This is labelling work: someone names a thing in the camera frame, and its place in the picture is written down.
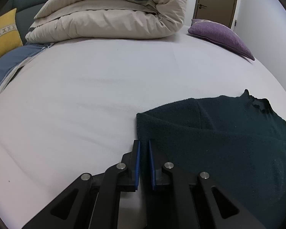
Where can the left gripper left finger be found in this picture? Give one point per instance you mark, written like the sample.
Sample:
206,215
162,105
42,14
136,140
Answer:
92,201

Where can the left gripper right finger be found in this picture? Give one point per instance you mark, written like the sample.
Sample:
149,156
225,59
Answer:
179,199

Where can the dark green knit sweater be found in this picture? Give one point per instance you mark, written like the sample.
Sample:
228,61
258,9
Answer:
239,141

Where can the blue pillow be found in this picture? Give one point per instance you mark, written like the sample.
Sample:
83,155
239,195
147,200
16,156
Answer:
13,61

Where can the purple cushion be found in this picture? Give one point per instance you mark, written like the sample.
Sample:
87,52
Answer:
220,35

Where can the yellow cushion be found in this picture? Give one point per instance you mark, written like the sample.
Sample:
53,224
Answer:
9,35

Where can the beige folded duvet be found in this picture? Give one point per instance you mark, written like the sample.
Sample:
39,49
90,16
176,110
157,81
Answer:
60,20

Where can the brown door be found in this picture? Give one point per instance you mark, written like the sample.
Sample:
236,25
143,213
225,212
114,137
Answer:
221,11

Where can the grey upholstered headboard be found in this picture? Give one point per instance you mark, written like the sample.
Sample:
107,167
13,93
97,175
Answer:
25,13

